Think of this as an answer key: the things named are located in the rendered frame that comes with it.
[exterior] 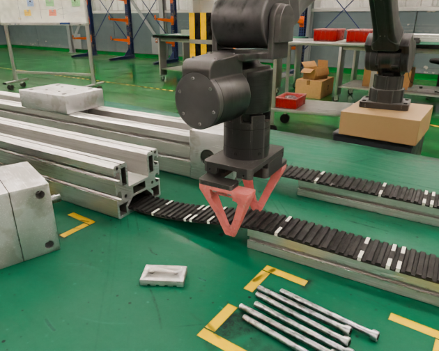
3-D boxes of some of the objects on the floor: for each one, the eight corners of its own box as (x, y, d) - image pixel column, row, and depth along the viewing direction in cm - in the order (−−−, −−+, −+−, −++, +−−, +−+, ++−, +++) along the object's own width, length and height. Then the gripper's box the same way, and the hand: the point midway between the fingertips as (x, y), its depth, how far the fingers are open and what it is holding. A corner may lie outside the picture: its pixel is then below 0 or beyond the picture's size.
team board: (3, 90, 606) (-27, -54, 532) (26, 86, 650) (1, -48, 577) (88, 95, 569) (69, -59, 496) (106, 89, 614) (90, -52, 540)
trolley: (371, 131, 392) (388, 23, 354) (368, 146, 345) (387, 24, 307) (272, 120, 429) (277, 22, 391) (257, 134, 383) (260, 23, 345)
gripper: (250, 124, 41) (246, 251, 46) (292, 103, 50) (284, 210, 56) (195, 115, 44) (198, 236, 50) (244, 98, 54) (242, 200, 59)
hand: (244, 216), depth 53 cm, fingers open, 8 cm apart
